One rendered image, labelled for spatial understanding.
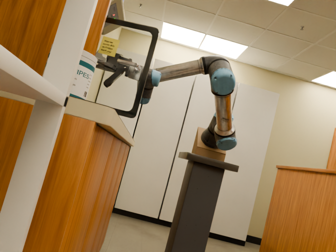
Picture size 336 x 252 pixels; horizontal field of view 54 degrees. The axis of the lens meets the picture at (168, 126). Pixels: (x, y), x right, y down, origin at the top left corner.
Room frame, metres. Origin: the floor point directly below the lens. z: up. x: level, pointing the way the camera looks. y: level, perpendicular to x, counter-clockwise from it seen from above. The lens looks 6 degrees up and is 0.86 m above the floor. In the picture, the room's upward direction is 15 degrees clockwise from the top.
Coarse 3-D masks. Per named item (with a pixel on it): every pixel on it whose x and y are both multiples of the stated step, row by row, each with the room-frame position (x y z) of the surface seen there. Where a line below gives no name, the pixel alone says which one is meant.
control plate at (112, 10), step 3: (114, 3) 1.41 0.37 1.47; (111, 6) 1.43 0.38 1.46; (114, 6) 1.44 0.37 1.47; (111, 9) 1.45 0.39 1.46; (114, 9) 1.47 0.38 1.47; (108, 12) 1.47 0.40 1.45; (111, 12) 1.48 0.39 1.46; (114, 12) 1.50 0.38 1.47; (108, 15) 1.50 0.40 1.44; (111, 15) 1.51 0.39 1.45; (114, 15) 1.53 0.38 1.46; (117, 15) 1.55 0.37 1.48; (117, 18) 1.58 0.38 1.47
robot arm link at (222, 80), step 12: (216, 60) 1.58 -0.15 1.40; (216, 72) 1.53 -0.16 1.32; (228, 72) 1.51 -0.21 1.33; (216, 84) 1.53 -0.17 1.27; (228, 84) 1.54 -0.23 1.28; (216, 96) 1.64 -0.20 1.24; (228, 96) 1.63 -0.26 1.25; (216, 108) 1.70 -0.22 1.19; (228, 108) 1.68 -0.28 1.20; (216, 120) 1.78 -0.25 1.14; (228, 120) 1.74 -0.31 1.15; (216, 132) 1.82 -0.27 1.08; (228, 132) 1.80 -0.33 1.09; (216, 144) 1.86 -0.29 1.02; (228, 144) 1.84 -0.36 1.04
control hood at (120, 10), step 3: (111, 0) 1.38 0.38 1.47; (114, 0) 1.39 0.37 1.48; (117, 0) 1.40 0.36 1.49; (120, 0) 1.42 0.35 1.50; (111, 3) 1.40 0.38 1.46; (117, 3) 1.43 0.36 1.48; (120, 3) 1.44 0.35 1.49; (117, 6) 1.46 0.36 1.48; (120, 6) 1.47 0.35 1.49; (117, 9) 1.49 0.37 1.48; (120, 9) 1.50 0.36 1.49; (123, 9) 1.53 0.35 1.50; (117, 12) 1.52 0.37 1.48; (120, 12) 1.53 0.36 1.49; (123, 12) 1.56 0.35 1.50; (120, 15) 1.57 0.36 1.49; (123, 15) 1.59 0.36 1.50; (120, 18) 1.60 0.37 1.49; (123, 18) 1.62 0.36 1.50
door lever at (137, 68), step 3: (117, 60) 1.31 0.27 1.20; (120, 60) 1.31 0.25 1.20; (123, 60) 1.31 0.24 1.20; (120, 63) 1.32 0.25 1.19; (123, 63) 1.31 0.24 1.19; (126, 63) 1.30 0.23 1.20; (129, 63) 1.30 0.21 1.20; (132, 63) 1.30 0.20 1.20; (135, 63) 1.30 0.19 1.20; (135, 66) 1.30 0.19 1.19; (138, 66) 1.33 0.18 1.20; (135, 69) 1.35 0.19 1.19; (138, 69) 1.35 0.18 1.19
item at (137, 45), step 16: (112, 32) 1.37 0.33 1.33; (128, 32) 1.36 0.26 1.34; (144, 32) 1.35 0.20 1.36; (128, 48) 1.36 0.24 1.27; (144, 48) 1.35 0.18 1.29; (96, 64) 1.37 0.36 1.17; (112, 64) 1.36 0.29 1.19; (144, 64) 1.35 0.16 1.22; (96, 80) 1.37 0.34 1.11; (112, 80) 1.36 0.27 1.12; (128, 80) 1.35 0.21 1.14; (144, 80) 1.34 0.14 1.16; (96, 96) 1.37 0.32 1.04; (112, 96) 1.36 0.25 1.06; (128, 96) 1.35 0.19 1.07; (128, 112) 1.35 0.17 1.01
